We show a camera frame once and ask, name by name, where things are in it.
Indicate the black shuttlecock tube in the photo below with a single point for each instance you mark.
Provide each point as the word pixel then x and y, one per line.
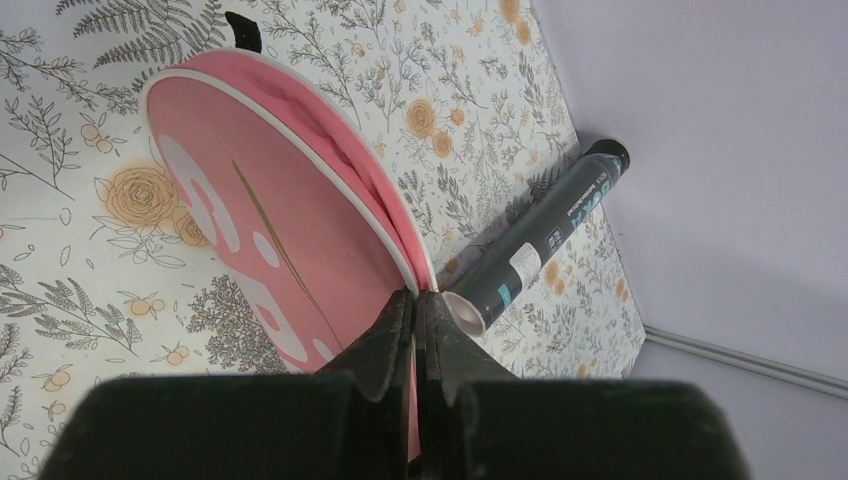
pixel 510 265

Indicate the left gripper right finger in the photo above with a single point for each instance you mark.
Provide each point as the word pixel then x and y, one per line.
pixel 477 420

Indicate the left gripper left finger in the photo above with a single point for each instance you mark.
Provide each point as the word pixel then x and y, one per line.
pixel 348 420

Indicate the pink racket bag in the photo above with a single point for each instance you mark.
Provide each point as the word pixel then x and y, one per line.
pixel 290 194

